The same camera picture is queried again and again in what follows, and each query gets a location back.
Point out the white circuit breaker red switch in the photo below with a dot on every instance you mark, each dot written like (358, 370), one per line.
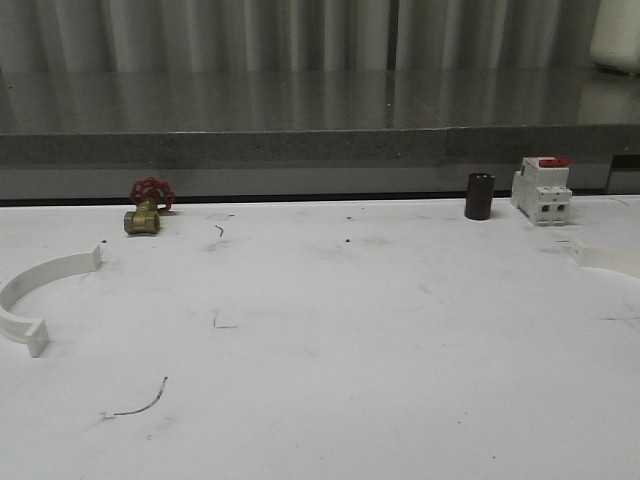
(539, 190)

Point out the brass valve red handwheel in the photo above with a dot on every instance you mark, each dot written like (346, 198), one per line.
(152, 197)

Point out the white clamp half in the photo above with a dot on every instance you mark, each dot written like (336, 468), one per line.
(32, 332)
(605, 258)

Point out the dark brown pipe coupling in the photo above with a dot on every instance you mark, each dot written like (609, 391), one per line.
(480, 190)

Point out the white container on counter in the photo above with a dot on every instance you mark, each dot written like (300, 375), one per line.
(615, 39)

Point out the grey stone counter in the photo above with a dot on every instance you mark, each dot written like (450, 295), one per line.
(410, 118)

